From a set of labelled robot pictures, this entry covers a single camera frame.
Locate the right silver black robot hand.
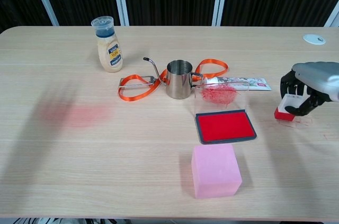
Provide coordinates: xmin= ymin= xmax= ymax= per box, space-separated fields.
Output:
xmin=280 ymin=61 xmax=339 ymax=117

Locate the red white stamp block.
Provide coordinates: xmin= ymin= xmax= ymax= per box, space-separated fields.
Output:
xmin=274 ymin=94 xmax=305 ymax=121

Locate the white printed toothpaste tube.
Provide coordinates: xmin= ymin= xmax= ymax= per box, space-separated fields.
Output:
xmin=200 ymin=76 xmax=272 ymax=92

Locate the red ink pad clear lid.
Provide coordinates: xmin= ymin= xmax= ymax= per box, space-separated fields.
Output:
xmin=191 ymin=80 xmax=257 ymax=145

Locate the pink foam cube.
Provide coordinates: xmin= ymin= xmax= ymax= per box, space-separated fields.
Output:
xmin=191 ymin=143 xmax=243 ymax=200

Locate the steel gooseneck pitcher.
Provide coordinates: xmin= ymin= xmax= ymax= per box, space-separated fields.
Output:
xmin=143 ymin=57 xmax=204 ymax=100

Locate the clear badge holder metal clip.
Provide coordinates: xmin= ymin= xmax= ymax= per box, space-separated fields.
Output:
xmin=118 ymin=75 xmax=157 ymax=89

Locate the beige sauce squeeze bottle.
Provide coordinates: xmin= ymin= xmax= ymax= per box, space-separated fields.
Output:
xmin=91 ymin=16 xmax=124 ymax=73

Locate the white round cable grommet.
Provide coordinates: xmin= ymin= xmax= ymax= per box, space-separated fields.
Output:
xmin=302 ymin=33 xmax=326 ymax=46

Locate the orange lanyard strap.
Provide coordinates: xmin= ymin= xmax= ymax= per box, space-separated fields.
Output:
xmin=118 ymin=58 xmax=229 ymax=102

